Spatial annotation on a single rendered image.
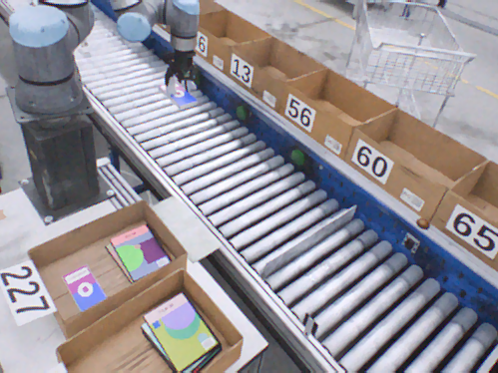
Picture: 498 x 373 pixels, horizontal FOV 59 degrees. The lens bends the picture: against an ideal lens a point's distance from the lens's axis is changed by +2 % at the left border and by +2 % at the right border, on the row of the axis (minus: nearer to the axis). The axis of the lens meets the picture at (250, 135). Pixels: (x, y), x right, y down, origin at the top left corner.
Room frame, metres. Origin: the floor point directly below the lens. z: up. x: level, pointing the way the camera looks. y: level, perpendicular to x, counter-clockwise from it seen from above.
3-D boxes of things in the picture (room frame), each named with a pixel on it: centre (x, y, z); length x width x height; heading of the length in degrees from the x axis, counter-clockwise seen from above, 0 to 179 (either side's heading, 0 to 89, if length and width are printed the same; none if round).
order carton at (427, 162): (1.35, -0.63, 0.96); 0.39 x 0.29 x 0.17; 45
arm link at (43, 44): (1.16, 0.65, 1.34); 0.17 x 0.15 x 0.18; 3
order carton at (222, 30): (2.19, 0.20, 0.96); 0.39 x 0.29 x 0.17; 45
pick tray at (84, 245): (0.83, 0.37, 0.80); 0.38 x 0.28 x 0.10; 135
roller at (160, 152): (1.59, 0.25, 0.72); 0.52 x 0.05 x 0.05; 135
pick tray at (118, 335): (0.57, 0.17, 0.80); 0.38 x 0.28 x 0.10; 138
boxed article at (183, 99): (1.37, 0.29, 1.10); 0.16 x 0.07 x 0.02; 43
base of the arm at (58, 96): (1.15, 0.65, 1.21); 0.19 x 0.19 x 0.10
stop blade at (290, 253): (1.06, -0.28, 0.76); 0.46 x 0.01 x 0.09; 135
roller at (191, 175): (1.46, 0.11, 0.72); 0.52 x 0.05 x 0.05; 135
